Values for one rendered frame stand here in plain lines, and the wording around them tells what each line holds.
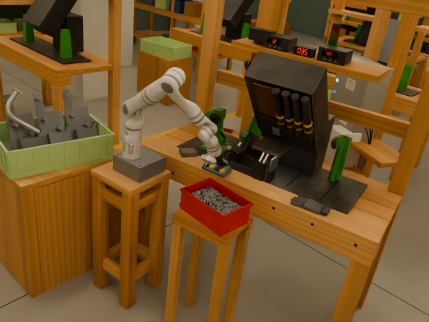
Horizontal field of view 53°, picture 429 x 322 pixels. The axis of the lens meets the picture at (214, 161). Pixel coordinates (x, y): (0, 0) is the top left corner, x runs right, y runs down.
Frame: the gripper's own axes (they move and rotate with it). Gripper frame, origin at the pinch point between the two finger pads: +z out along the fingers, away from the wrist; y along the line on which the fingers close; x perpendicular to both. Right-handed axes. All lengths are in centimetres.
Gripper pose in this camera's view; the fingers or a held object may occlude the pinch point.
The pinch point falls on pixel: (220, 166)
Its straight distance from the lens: 234.3
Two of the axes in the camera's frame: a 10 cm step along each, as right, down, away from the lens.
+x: -5.1, 7.7, -3.8
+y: -8.3, -3.3, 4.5
